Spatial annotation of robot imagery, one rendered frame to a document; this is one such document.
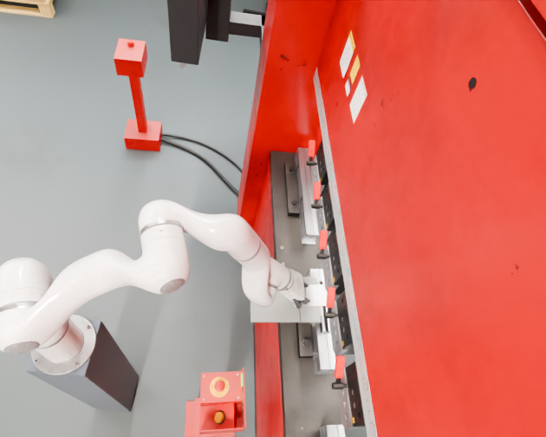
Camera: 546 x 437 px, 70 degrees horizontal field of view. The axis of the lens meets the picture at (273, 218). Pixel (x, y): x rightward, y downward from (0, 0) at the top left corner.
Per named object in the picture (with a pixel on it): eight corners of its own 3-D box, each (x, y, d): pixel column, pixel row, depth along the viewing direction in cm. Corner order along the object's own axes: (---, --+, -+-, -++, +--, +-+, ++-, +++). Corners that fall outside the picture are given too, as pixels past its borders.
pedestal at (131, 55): (130, 129, 307) (110, 32, 238) (162, 133, 311) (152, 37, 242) (126, 148, 296) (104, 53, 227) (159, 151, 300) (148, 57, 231)
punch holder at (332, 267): (321, 254, 138) (334, 231, 125) (343, 255, 140) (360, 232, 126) (326, 294, 131) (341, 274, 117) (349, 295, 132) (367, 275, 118)
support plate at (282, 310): (250, 276, 150) (250, 275, 149) (315, 277, 154) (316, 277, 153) (250, 322, 140) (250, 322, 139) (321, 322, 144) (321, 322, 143)
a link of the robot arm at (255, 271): (246, 289, 99) (276, 311, 126) (263, 231, 104) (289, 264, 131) (216, 282, 102) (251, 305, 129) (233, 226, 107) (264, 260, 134)
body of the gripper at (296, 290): (293, 290, 129) (308, 300, 138) (290, 263, 135) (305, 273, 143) (274, 296, 133) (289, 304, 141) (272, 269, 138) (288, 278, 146)
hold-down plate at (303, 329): (292, 283, 163) (294, 281, 161) (305, 284, 164) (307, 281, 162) (298, 358, 148) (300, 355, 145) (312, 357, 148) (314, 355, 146)
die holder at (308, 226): (293, 159, 201) (297, 146, 193) (304, 160, 202) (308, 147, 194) (302, 244, 174) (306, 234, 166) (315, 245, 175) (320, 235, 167)
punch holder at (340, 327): (328, 309, 128) (343, 290, 114) (352, 309, 129) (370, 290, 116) (333, 355, 120) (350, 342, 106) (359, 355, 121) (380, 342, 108)
